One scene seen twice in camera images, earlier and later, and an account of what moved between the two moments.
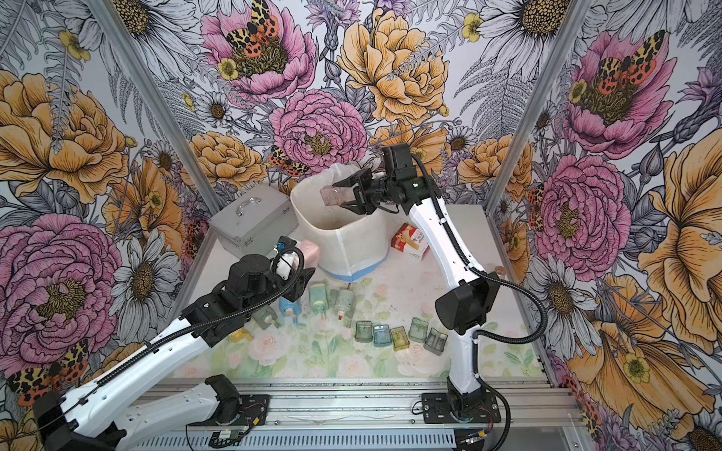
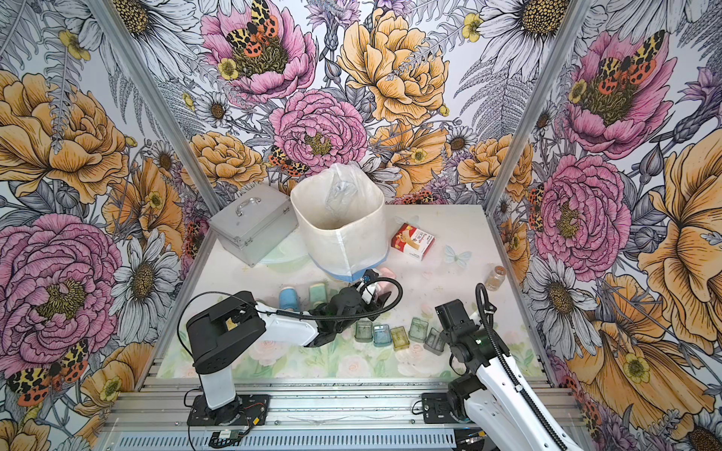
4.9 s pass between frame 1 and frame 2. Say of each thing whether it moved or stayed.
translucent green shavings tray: stayed
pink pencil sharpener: moved
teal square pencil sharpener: stayed
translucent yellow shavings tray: stayed
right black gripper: moved
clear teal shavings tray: stayed
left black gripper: moved
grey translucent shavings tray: stayed
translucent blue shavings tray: stayed
